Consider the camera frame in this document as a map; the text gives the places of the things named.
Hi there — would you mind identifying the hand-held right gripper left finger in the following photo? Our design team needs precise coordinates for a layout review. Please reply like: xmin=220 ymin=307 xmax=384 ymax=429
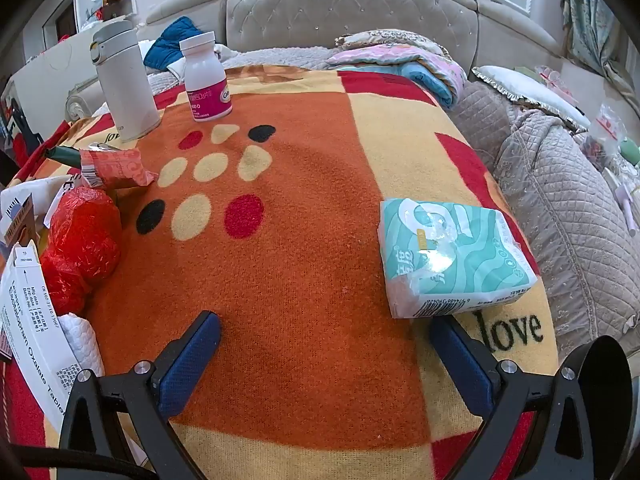
xmin=60 ymin=310 xmax=223 ymax=480

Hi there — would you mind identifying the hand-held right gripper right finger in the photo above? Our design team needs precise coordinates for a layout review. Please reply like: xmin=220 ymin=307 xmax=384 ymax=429
xmin=433 ymin=317 xmax=595 ymax=480

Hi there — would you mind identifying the orange white snack packet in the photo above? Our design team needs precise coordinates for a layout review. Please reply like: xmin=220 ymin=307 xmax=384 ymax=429
xmin=80 ymin=144 xmax=160 ymax=190

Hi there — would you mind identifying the white textured paper towel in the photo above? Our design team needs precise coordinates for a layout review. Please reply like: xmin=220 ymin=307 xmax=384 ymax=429
xmin=59 ymin=312 xmax=106 ymax=378

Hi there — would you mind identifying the white sponge block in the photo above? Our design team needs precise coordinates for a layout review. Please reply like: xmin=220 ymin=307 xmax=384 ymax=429
xmin=0 ymin=240 xmax=83 ymax=428

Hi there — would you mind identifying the orange red printed blanket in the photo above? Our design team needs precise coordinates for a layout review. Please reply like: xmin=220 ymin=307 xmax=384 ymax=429
xmin=0 ymin=64 xmax=561 ymax=480

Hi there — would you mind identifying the grey quilted bedspread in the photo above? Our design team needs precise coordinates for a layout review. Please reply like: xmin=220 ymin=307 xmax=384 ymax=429
xmin=450 ymin=80 xmax=640 ymax=361

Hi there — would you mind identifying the brown printed card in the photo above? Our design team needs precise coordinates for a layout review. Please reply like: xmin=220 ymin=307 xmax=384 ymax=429
xmin=0 ymin=195 xmax=35 ymax=247

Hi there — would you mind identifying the clear plastic zip bag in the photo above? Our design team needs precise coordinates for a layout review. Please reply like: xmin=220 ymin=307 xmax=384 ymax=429
xmin=585 ymin=105 xmax=628 ymax=171

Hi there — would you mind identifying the white pill bottle pink label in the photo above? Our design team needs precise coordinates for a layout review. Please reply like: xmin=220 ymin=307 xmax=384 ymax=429
xmin=179 ymin=31 xmax=234 ymax=123

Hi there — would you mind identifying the beige insulated bottle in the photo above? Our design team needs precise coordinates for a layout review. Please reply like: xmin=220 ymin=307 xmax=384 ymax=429
xmin=91 ymin=20 xmax=162 ymax=142

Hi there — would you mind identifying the white ruffled pillow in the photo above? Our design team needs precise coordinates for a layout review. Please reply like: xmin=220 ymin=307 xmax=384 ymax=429
xmin=472 ymin=65 xmax=593 ymax=133

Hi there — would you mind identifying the folded pink quilt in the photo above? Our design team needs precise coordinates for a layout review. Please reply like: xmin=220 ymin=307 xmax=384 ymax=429
xmin=327 ymin=30 xmax=468 ymax=111

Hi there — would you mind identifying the blue cloth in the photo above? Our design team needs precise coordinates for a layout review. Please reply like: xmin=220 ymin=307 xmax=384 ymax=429
xmin=143 ymin=16 xmax=198 ymax=71

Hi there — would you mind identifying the floral curtain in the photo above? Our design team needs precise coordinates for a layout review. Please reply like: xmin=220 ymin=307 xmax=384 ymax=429
xmin=560 ymin=0 xmax=640 ymax=96

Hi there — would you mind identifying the beige tufted headboard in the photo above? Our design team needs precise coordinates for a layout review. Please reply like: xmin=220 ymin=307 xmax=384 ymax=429
xmin=220 ymin=0 xmax=481 ymax=68

